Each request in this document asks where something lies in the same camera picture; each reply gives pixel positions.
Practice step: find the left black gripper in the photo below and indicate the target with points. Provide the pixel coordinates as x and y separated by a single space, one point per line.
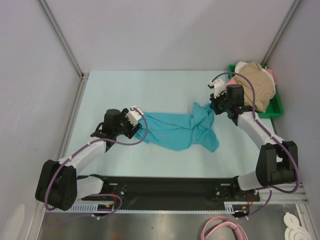
130 132

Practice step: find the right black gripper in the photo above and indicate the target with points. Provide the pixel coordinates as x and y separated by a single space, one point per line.
216 102

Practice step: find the teal polo shirt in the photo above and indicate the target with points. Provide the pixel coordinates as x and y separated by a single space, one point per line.
179 131

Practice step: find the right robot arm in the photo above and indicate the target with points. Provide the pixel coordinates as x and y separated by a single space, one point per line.
277 161

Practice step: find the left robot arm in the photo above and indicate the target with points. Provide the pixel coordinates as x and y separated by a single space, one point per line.
60 185

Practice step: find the pink shirt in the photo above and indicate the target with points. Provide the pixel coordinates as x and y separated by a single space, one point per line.
232 79

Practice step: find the white shirt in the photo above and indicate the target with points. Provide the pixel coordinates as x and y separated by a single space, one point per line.
265 69

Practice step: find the beige shirt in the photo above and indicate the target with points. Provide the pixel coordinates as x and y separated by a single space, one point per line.
262 84

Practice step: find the green plastic bin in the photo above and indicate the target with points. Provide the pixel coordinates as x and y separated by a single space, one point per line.
274 109

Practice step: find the white round plastic part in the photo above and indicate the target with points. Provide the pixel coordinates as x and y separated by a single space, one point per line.
293 229

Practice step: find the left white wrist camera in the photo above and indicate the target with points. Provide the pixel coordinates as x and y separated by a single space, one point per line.
134 115

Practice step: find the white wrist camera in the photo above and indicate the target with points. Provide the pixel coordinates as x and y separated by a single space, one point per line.
218 86
134 115

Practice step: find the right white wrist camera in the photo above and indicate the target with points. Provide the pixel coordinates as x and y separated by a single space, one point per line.
218 86

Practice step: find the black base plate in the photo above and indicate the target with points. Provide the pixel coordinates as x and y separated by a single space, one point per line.
173 193

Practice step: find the right aluminium frame post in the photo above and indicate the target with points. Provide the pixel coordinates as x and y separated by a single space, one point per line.
289 16

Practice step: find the aluminium frame post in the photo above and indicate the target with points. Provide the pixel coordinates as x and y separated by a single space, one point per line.
289 16
54 25

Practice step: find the white slotted cable duct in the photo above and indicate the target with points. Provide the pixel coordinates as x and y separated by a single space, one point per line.
106 208

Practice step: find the aluminium front rail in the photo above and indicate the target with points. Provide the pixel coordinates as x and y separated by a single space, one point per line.
278 196

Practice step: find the left aluminium frame post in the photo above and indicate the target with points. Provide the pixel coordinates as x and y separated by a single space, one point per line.
54 25

